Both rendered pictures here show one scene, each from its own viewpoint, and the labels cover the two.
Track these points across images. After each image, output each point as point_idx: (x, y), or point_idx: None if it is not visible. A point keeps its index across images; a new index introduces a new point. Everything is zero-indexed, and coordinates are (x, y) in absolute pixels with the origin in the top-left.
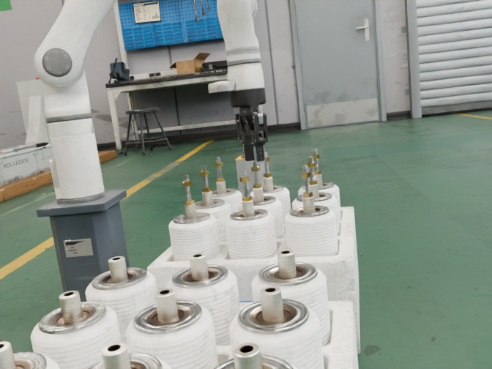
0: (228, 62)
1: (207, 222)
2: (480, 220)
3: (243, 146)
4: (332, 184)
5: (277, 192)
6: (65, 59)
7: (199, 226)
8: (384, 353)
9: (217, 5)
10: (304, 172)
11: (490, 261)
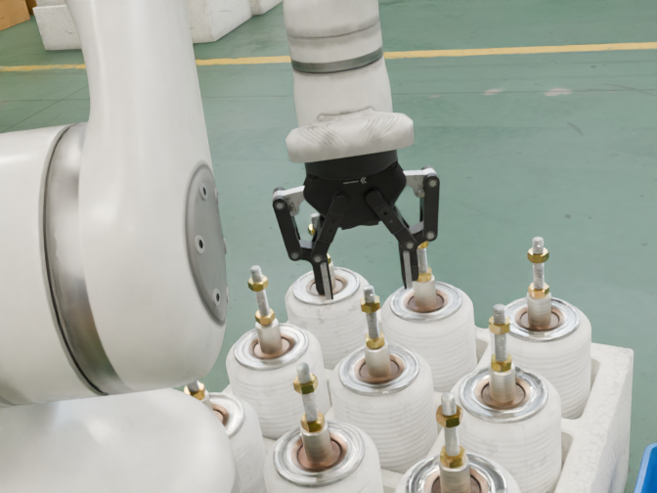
0: (346, 62)
1: (501, 466)
2: (225, 239)
3: (325, 268)
4: (334, 269)
5: (313, 338)
6: (218, 211)
7: (516, 483)
8: (631, 451)
9: None
10: (542, 250)
11: (384, 280)
